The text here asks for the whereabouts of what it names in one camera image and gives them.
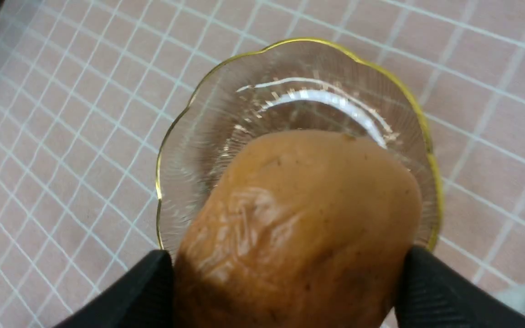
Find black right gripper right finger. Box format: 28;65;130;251
395;246;525;328

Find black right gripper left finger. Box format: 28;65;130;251
56;250;175;328

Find brown potato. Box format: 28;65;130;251
174;129;422;328

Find gold-rimmed glass bowl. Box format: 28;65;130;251
155;38;444;255

